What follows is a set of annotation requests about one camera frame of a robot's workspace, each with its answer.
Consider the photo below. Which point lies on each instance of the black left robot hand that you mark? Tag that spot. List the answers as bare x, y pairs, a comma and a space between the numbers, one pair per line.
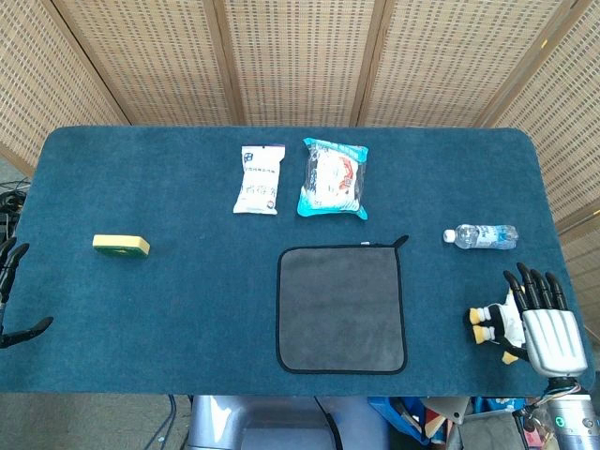
11, 262

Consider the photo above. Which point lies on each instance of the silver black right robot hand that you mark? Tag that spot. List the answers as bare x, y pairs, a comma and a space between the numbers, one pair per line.
553, 337

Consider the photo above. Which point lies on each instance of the yellow green sponge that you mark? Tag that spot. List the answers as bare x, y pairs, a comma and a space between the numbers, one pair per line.
122, 245

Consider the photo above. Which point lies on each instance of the penguin plush toy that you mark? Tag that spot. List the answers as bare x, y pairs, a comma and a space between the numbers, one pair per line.
499, 321

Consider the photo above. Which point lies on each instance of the blue table cover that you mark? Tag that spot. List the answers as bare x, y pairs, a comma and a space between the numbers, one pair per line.
187, 304

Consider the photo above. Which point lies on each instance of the grey folded cloth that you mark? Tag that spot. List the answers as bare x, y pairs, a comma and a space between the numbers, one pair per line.
487, 433

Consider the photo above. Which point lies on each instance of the white wipes packet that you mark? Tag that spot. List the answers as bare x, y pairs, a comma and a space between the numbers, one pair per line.
258, 183

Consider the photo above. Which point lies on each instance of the blue bag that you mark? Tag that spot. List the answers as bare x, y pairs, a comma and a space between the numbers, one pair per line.
398, 417

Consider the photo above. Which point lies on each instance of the grey and green cloth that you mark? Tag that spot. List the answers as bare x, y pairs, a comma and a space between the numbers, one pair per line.
342, 309

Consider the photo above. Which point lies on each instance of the clear water bottle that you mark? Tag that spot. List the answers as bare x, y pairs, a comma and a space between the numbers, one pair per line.
487, 235

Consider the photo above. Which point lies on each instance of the woven folding screen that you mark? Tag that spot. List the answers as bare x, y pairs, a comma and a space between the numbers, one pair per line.
300, 56

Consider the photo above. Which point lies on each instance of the grey robot torso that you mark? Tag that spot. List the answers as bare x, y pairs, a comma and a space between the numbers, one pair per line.
272, 426

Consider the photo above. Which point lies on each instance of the teal snack bag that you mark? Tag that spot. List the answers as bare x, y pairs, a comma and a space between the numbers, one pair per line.
333, 178

